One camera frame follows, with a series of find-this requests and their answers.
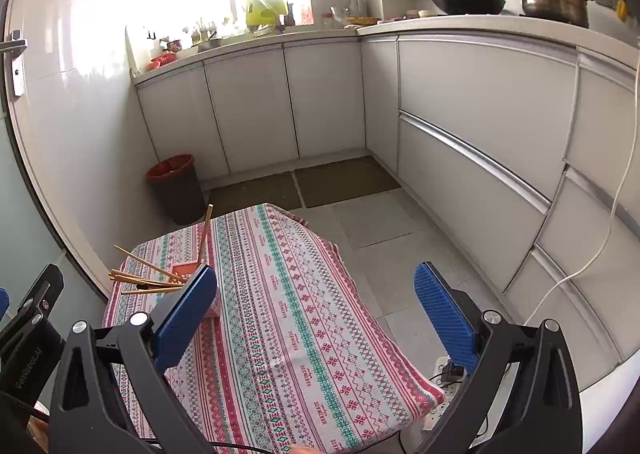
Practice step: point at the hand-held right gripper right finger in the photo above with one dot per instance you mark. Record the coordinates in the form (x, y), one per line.
(445, 319)

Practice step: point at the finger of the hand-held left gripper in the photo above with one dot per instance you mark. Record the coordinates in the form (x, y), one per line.
(47, 289)
(3, 304)

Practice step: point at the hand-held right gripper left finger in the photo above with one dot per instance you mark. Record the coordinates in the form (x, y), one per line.
(182, 319)

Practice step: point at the pink plastic basket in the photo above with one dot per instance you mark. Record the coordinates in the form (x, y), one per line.
(186, 271)

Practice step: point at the pile of wooden chopsticks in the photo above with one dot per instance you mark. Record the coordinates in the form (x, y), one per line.
(205, 234)

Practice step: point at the black plug adapter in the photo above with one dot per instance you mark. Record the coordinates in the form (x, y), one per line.
(452, 371)

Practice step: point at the white power strip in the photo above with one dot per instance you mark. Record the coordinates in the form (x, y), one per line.
(440, 404)

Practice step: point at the patterned red green tablecloth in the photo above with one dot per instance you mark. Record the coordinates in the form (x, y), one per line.
(290, 314)

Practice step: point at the dark trash bin red liner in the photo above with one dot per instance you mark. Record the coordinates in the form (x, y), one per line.
(177, 194)

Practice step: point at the brown floor mat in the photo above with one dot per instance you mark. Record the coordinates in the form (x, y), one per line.
(255, 194)
(345, 181)

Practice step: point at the white kitchen cabinets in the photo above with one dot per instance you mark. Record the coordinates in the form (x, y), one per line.
(450, 73)

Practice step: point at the red item on counter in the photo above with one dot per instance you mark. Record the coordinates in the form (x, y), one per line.
(162, 61)

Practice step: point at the metal bowl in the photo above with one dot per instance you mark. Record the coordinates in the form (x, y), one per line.
(210, 44)

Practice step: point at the white kitchen countertop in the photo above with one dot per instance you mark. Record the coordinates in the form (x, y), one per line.
(500, 23)

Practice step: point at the green plastic item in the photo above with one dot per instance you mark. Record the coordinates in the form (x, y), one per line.
(262, 11)

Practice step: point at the small yellow item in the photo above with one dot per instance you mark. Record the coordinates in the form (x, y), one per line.
(621, 9)

